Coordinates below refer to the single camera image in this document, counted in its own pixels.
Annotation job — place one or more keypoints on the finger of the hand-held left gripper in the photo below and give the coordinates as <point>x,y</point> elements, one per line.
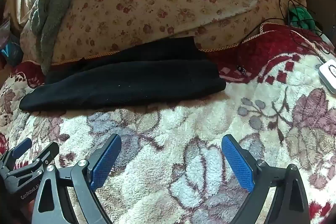
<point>22,147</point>
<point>48,153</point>

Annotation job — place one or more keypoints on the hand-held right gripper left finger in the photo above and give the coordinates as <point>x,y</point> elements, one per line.
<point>105,161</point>

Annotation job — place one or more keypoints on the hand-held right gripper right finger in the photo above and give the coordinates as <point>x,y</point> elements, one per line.
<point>237,166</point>

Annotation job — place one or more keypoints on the black pants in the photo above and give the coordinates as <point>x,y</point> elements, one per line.
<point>118,87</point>

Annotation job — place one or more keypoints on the red and white floral blanket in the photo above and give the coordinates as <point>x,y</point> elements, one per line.
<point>183,121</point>

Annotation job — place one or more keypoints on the dark bag with blue print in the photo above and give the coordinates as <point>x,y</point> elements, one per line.
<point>10,53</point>

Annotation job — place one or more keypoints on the white square device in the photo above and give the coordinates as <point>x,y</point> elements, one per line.
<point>328,74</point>

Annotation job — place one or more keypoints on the grey fleece blanket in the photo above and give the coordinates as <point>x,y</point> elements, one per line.
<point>50,16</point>

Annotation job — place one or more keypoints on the beige curtain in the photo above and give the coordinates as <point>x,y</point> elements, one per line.
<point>18,3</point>

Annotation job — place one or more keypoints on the green cloth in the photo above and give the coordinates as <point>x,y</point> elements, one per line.
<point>302,18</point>

